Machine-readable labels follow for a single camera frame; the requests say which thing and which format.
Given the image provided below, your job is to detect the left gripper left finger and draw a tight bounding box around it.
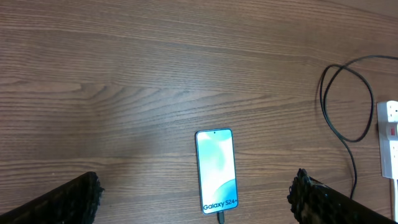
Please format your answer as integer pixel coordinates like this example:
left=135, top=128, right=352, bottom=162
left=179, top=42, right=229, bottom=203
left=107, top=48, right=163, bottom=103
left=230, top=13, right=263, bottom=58
left=1, top=172, right=104, bottom=224

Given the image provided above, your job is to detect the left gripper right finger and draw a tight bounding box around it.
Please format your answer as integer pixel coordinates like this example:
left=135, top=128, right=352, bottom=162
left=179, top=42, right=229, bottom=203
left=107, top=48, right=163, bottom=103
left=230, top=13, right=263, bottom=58
left=287, top=169, right=396, bottom=224

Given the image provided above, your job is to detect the black USB charging cable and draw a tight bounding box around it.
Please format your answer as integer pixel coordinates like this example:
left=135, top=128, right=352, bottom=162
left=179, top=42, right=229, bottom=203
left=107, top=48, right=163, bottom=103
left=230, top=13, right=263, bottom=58
left=216, top=55, right=398, bottom=224

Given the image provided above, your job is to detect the blue Galaxy smartphone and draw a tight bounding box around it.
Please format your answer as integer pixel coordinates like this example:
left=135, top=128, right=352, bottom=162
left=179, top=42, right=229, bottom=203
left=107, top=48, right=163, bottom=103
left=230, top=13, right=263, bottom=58
left=195, top=128, right=239, bottom=215

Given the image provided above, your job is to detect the white power strip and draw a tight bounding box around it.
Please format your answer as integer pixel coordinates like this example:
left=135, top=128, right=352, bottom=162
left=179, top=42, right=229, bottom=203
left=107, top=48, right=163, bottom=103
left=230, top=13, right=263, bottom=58
left=377, top=101, right=397, bottom=180

